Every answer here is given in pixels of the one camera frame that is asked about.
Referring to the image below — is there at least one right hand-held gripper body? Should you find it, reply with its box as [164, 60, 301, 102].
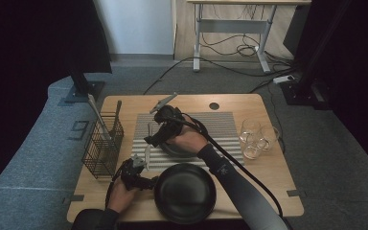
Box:
[149, 92, 185, 137]

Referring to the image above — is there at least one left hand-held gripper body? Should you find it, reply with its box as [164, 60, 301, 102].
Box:
[120, 153, 147, 191]

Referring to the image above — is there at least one black plate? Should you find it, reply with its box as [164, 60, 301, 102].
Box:
[157, 116, 209, 159]
[153, 162, 218, 225]

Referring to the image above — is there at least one silver knife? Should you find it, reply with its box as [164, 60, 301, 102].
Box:
[144, 122, 153, 172]

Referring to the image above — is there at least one black wire cutlery basket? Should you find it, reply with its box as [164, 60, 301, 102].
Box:
[81, 111, 125, 180]

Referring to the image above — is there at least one clear drinking glass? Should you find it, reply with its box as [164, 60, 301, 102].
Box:
[239, 118, 263, 145]
[257, 125, 281, 151]
[242, 142, 264, 161]

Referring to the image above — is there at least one person's left hand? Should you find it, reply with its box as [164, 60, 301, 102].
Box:
[107, 176, 140, 214]

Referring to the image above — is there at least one person's right hand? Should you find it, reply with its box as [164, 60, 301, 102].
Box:
[166, 126, 209, 154]

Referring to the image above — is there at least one striped grey placemat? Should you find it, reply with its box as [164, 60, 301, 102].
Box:
[129, 111, 245, 172]

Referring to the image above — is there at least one grey tape piece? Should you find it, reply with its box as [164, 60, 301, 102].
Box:
[61, 194, 85, 205]
[286, 189, 308, 198]

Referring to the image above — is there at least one black metal stand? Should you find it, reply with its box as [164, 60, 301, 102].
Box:
[279, 0, 354, 111]
[57, 61, 106, 107]

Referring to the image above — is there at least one white-legged wooden desk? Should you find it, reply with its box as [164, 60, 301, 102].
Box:
[186, 0, 312, 74]

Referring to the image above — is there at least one white power strip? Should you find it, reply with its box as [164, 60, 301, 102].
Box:
[272, 74, 295, 84]

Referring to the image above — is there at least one dark curtain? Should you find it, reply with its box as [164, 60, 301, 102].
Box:
[295, 0, 368, 183]
[0, 0, 113, 202]

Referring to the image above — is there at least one left hand-held gripper cable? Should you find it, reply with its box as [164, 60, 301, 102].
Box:
[104, 166, 126, 209]

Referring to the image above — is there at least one long black floor cable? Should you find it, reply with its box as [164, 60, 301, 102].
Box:
[143, 56, 301, 96]

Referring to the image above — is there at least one dark utensil handle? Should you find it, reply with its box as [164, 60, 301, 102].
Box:
[112, 100, 123, 132]

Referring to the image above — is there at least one silver utensil handle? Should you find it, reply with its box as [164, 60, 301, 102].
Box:
[87, 93, 112, 142]

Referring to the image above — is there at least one black cable bundle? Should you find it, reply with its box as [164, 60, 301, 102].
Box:
[200, 4, 296, 70]

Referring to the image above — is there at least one thin black floor cable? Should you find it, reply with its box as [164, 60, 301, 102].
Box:
[248, 80, 287, 154]

